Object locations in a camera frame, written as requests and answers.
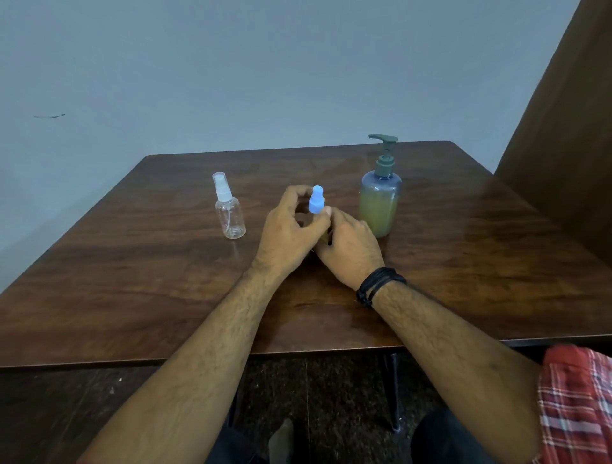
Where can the black metal table leg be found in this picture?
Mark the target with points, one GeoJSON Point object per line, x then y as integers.
{"type": "Point", "coordinates": [395, 392]}

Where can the brown wooden panel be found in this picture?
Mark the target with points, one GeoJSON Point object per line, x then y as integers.
{"type": "Point", "coordinates": [564, 143]}

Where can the person's left forearm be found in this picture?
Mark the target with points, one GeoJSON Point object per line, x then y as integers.
{"type": "Point", "coordinates": [191, 368]}

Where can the clear empty spray bottle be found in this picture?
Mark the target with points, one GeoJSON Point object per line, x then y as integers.
{"type": "Point", "coordinates": [230, 217]}

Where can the red plaid shirt sleeve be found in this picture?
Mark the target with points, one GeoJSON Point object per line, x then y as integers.
{"type": "Point", "coordinates": [576, 411]}

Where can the person's left thumb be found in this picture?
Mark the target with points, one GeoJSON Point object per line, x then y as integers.
{"type": "Point", "coordinates": [316, 224]}

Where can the person's bare foot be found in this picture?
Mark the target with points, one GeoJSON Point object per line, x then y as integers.
{"type": "Point", "coordinates": [281, 444]}

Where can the small bottle with blue cap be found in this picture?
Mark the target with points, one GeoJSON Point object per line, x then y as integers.
{"type": "Point", "coordinates": [316, 200]}

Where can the person's right forearm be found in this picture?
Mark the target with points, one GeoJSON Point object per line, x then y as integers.
{"type": "Point", "coordinates": [454, 363]}

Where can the person's right hand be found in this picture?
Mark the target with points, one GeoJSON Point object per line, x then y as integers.
{"type": "Point", "coordinates": [351, 253]}

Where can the person's left hand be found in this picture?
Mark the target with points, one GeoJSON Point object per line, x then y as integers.
{"type": "Point", "coordinates": [282, 239]}

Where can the dark trousers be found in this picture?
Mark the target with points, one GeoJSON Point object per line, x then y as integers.
{"type": "Point", "coordinates": [444, 440]}

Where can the pump bottle with yellow-green liquid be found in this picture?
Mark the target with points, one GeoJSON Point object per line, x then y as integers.
{"type": "Point", "coordinates": [380, 205]}

